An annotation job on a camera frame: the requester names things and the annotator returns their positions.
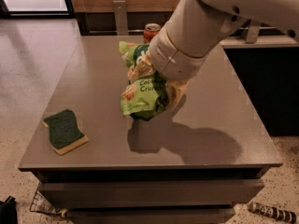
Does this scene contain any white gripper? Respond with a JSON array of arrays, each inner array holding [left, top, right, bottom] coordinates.
[[128, 28, 206, 110]]

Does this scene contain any green rice chip bag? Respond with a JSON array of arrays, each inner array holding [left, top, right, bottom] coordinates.
[[119, 41, 168, 121]]

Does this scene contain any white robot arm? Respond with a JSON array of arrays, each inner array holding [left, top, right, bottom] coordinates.
[[121, 0, 299, 114]]

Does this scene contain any green and yellow sponge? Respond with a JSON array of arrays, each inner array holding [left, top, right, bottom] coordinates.
[[43, 109, 89, 155]]

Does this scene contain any red soda can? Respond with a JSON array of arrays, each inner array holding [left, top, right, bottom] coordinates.
[[143, 23, 161, 43]]

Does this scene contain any grey drawer cabinet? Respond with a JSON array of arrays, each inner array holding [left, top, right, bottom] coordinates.
[[20, 36, 281, 213]]

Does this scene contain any upper grey drawer front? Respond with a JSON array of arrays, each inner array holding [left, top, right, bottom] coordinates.
[[39, 179, 263, 209]]

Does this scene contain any grey drawer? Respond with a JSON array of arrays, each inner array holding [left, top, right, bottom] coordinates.
[[67, 208, 235, 224], [39, 179, 263, 209]]

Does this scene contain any lower grey drawer front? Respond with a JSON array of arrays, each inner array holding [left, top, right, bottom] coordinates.
[[67, 208, 235, 224]]

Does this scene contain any black white patterned cylinder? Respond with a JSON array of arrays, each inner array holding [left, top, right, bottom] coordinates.
[[248, 202, 297, 224]]

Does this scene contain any black object on floor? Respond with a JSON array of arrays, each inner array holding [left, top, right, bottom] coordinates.
[[0, 196, 18, 224]]

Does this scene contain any left metal wall bracket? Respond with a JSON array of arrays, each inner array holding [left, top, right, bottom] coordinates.
[[113, 0, 129, 35]]

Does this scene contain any metal wall bracket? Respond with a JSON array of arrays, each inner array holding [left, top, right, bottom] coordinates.
[[113, 0, 129, 35], [241, 20, 261, 44]]

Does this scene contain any right metal wall bracket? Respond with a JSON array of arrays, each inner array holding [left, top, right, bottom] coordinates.
[[241, 20, 261, 44]]

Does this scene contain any wire basket on floor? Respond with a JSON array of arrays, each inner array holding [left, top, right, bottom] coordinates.
[[30, 189, 68, 217]]

